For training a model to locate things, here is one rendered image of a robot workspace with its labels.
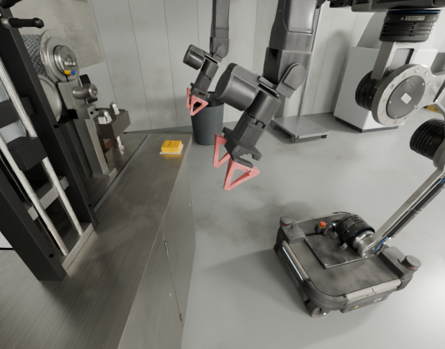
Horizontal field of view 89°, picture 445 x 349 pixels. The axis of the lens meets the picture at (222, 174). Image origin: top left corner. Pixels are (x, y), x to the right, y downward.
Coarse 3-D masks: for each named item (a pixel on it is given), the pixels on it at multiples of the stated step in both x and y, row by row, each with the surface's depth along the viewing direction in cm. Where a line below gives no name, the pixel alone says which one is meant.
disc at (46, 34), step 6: (48, 30) 58; (54, 30) 60; (42, 36) 56; (48, 36) 58; (54, 36) 60; (60, 36) 62; (42, 42) 56; (66, 42) 64; (42, 48) 56; (72, 48) 67; (42, 54) 56; (42, 60) 56; (48, 66) 58; (78, 66) 69; (48, 72) 58; (78, 72) 69; (54, 78) 60; (78, 78) 70
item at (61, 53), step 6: (54, 48) 59; (60, 48) 59; (66, 48) 61; (54, 54) 59; (60, 54) 59; (66, 54) 62; (72, 54) 64; (54, 60) 59; (60, 60) 59; (66, 60) 62; (72, 60) 64; (60, 66) 60; (66, 66) 62; (72, 66) 64; (60, 72) 61
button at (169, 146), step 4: (164, 144) 93; (168, 144) 93; (172, 144) 93; (176, 144) 93; (180, 144) 94; (164, 148) 91; (168, 148) 91; (172, 148) 91; (176, 148) 91; (180, 148) 94
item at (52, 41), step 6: (48, 42) 57; (54, 42) 59; (60, 42) 61; (48, 48) 57; (48, 54) 57; (48, 60) 57; (54, 66) 59; (54, 72) 59; (60, 78) 61; (72, 78) 66
